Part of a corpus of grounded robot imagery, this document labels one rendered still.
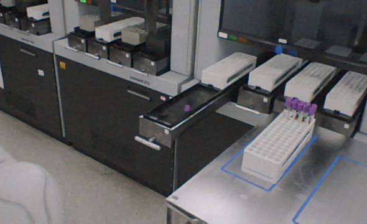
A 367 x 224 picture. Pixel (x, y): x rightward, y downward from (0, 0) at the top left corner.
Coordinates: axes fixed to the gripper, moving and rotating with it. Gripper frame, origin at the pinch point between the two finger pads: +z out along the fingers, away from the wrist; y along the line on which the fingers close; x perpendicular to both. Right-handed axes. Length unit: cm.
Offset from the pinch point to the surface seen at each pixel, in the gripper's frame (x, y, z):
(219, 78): 57, -10, 38
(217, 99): 50, -6, 43
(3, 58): 58, -172, 71
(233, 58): 78, -16, 38
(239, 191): 8.2, 27.2, 40.4
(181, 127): 27, -5, 44
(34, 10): 64, -137, 35
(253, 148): 19.3, 24.5, 34.5
